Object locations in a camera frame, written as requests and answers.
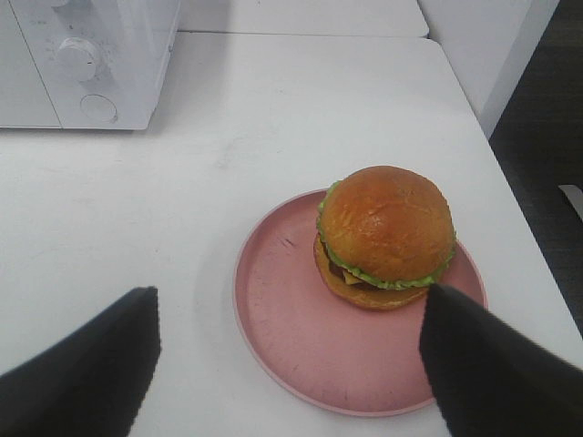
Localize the pink round plate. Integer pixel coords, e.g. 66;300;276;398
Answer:
234;188;489;415

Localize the white round door button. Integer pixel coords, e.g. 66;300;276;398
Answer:
80;94;118;123

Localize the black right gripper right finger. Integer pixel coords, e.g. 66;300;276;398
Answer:
419;285;582;436

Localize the white lower timer knob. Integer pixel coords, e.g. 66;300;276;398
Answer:
56;37;103;82

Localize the white microwave oven body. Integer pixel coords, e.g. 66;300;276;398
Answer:
1;0;181;130

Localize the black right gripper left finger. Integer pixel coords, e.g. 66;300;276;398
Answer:
1;287;161;436

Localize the burger with lettuce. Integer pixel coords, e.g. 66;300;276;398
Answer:
313;166;456;310

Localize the white adjacent table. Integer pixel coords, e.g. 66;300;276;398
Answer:
179;0;429;37

